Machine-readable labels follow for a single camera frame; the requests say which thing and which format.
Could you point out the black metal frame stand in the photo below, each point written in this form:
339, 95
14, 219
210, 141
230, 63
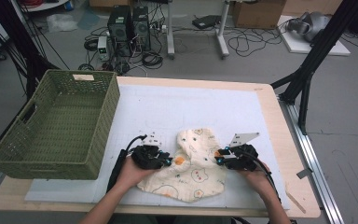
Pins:
18, 34
323, 40

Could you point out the person's left hand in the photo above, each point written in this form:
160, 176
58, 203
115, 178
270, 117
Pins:
133, 175

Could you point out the person's right hand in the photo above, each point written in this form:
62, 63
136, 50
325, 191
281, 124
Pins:
258, 182

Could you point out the slim black computer tower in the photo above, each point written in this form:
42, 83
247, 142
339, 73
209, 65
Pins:
141, 29

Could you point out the aluminium rail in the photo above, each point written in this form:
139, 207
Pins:
310, 155

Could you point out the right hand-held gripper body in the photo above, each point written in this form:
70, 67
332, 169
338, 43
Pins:
244, 158

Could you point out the green woven basket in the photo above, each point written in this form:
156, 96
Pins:
59, 124

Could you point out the white power supply box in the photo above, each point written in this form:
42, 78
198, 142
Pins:
103, 46

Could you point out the white desk leg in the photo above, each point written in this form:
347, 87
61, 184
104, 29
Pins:
222, 37
170, 31

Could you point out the clear plastic bag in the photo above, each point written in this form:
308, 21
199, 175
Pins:
61, 22

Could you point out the thin wooden stick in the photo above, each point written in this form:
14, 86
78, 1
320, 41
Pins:
296, 202

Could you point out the white floor board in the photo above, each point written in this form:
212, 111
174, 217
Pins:
298, 46

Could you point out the grey rounded device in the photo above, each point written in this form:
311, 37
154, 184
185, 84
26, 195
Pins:
310, 26

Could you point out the large black computer tower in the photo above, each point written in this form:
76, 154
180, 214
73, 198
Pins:
119, 29

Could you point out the cream printed cloth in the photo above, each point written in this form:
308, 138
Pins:
195, 180

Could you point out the flat black device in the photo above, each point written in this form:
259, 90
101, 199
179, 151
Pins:
206, 21

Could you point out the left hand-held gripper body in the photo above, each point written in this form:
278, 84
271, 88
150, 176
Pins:
146, 157

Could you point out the brown cardboard box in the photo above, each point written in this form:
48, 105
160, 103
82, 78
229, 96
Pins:
258, 14

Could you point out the white grid mat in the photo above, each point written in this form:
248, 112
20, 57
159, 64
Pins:
183, 102

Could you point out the person's dark trousers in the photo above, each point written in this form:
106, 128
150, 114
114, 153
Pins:
174, 220

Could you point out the grey tape piece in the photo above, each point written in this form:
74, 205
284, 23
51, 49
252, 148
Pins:
304, 173

